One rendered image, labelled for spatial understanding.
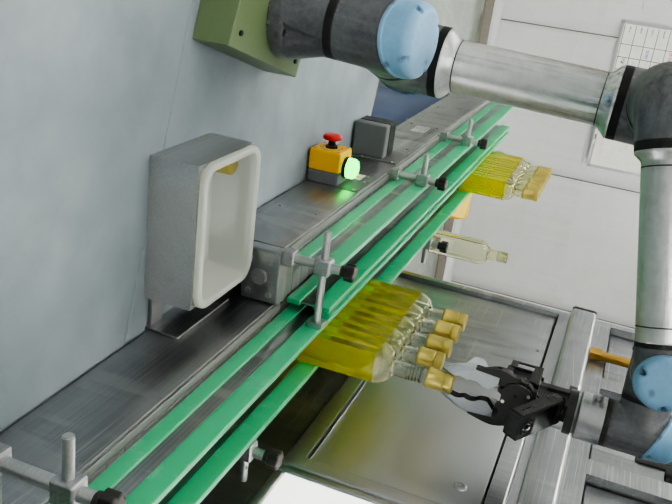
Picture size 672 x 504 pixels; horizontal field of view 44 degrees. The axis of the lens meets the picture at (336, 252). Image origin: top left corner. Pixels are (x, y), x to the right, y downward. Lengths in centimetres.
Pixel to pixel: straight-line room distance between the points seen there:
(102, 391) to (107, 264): 17
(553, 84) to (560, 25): 586
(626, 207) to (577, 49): 138
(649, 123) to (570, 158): 613
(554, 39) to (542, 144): 87
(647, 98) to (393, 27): 37
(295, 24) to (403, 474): 71
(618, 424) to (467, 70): 59
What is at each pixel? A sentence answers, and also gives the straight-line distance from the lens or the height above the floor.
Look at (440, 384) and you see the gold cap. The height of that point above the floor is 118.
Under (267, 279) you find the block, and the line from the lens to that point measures 137.
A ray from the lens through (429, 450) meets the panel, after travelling 142.
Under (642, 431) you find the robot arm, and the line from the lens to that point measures 134.
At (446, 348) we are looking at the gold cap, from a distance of 145.
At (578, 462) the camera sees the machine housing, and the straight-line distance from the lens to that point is 154.
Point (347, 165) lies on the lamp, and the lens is 172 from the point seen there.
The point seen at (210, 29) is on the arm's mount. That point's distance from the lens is 122.
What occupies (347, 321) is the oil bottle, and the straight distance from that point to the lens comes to 144.
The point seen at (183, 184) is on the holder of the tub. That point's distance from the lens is 117.
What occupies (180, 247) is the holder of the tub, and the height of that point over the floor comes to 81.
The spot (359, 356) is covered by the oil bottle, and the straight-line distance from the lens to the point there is 136.
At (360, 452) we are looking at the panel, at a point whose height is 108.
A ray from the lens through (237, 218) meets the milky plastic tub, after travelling 132.
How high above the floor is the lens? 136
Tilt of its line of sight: 17 degrees down
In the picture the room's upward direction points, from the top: 105 degrees clockwise
